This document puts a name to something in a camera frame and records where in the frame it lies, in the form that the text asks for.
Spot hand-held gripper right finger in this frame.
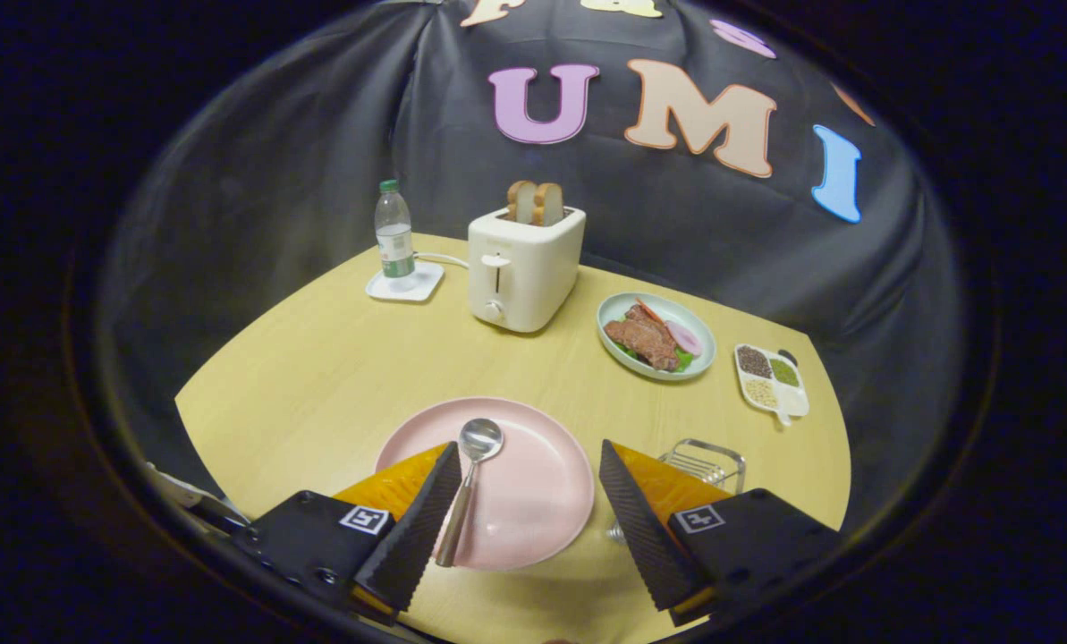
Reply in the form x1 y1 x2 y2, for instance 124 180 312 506
598 438 843 627

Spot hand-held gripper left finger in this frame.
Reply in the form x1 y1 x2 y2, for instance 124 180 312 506
232 441 464 625

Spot wooden-handled metal spoon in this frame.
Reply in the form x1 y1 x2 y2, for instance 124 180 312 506
435 418 504 568

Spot pink plate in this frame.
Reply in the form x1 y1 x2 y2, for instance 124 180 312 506
375 397 596 572

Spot green lettuce leaf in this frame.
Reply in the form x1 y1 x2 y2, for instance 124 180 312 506
618 340 697 372

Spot brown meat slices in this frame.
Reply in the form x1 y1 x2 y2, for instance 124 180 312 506
604 304 682 372

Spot pink radish slice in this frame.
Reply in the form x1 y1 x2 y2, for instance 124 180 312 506
665 320 704 357

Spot white divided grain dish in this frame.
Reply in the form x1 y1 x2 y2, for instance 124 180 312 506
734 343 810 427

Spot light green plate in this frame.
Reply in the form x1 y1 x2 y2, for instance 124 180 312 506
597 292 717 383

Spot white square coaster tray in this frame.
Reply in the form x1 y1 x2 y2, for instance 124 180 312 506
365 260 445 302

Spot white toaster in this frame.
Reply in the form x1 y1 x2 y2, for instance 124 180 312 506
468 205 587 334

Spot clear plastic water bottle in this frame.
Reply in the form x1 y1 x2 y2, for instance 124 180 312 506
375 180 417 292

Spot metal wire basket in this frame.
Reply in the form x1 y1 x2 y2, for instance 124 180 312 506
606 438 747 545

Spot white curved frame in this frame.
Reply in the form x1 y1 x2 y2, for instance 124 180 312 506
144 461 252 529

